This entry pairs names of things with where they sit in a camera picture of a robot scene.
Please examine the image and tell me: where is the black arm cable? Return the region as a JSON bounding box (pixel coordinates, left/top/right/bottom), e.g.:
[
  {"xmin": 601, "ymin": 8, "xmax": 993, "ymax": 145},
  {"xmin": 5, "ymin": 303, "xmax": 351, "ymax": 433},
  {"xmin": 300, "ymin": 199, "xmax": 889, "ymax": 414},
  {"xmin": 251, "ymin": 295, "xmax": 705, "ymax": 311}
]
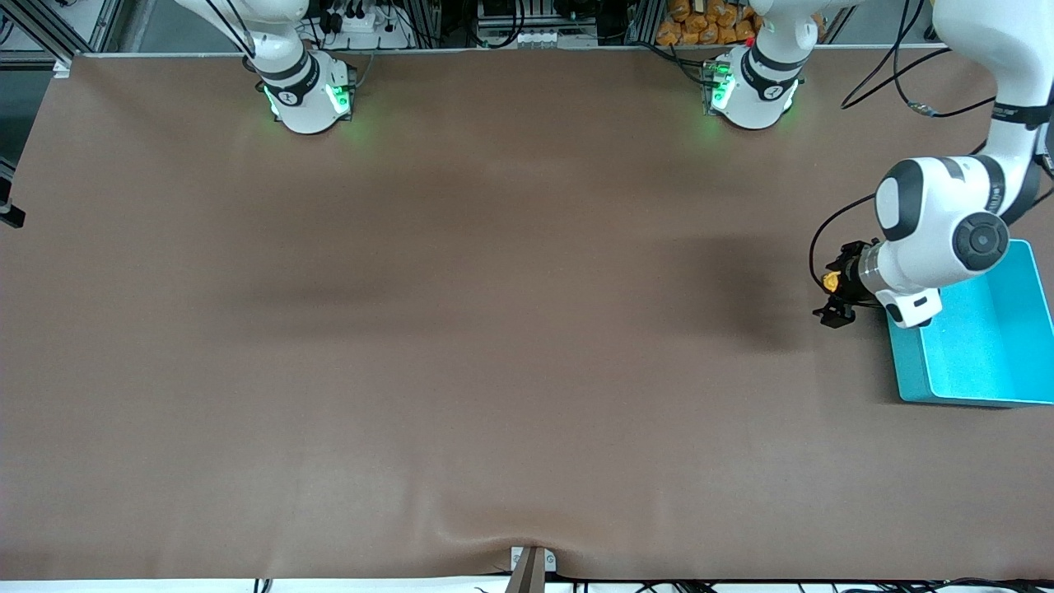
[
  {"xmin": 202, "ymin": 0, "xmax": 260, "ymax": 63},
  {"xmin": 809, "ymin": 0, "xmax": 1054, "ymax": 289}
]

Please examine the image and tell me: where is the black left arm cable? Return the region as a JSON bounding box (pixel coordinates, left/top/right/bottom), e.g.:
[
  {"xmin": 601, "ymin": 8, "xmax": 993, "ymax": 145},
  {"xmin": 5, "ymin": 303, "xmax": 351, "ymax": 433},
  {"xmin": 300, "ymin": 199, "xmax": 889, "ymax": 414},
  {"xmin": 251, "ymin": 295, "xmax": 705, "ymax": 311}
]
[{"xmin": 809, "ymin": 0, "xmax": 1054, "ymax": 289}]

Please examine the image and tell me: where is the brown support bar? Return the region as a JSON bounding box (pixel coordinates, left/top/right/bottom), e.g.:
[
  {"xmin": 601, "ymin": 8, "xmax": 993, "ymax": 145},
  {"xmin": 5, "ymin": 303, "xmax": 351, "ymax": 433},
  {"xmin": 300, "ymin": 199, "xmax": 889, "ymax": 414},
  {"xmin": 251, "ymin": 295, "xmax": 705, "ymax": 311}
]
[{"xmin": 504, "ymin": 548, "xmax": 548, "ymax": 593}]

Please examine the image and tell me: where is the brown table mat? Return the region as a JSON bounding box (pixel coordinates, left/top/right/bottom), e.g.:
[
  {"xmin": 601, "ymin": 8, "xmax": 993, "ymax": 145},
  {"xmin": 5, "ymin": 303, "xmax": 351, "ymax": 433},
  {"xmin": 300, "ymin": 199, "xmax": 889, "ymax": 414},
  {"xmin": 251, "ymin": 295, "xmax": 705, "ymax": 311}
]
[{"xmin": 0, "ymin": 45, "xmax": 1054, "ymax": 581}]

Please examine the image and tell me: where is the teal plastic storage box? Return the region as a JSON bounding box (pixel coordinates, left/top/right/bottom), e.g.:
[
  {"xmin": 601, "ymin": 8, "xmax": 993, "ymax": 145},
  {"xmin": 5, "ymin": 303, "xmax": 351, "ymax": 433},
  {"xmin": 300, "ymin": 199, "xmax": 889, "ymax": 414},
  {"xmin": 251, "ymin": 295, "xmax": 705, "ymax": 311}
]
[{"xmin": 888, "ymin": 239, "xmax": 1054, "ymax": 408}]

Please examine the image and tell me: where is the aluminium frame profile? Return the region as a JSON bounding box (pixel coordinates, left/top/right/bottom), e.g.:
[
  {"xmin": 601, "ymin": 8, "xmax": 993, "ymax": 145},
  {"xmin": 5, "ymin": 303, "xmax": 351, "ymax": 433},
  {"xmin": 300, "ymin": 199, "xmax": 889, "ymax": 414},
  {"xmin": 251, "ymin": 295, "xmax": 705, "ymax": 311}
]
[{"xmin": 0, "ymin": 0, "xmax": 124, "ymax": 68}]

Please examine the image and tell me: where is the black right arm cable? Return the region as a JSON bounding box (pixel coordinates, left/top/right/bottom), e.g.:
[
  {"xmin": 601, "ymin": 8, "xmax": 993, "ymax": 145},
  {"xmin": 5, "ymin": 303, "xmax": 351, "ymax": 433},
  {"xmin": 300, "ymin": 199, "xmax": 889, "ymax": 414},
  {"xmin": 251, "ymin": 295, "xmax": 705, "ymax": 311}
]
[{"xmin": 202, "ymin": 0, "xmax": 260, "ymax": 63}]

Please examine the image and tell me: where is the white power strip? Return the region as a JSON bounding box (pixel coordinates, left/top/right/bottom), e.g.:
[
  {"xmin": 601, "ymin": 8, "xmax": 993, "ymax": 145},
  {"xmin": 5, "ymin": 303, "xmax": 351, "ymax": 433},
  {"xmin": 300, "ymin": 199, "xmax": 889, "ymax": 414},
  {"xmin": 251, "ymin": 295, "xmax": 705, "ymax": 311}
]
[{"xmin": 317, "ymin": 7, "xmax": 414, "ymax": 50}]

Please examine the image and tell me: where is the small metal clamp bracket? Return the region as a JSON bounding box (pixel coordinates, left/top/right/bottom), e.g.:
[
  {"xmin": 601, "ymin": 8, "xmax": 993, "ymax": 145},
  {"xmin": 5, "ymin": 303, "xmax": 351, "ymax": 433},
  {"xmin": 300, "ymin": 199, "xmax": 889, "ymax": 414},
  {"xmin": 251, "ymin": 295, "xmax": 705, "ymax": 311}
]
[{"xmin": 510, "ymin": 546, "xmax": 557, "ymax": 574}]

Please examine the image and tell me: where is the pile of orange objects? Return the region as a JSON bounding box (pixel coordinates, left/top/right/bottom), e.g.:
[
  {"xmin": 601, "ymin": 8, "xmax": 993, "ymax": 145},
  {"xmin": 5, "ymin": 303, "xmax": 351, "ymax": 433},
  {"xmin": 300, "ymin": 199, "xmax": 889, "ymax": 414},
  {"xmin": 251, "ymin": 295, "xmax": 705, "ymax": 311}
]
[{"xmin": 656, "ymin": 0, "xmax": 760, "ymax": 47}]

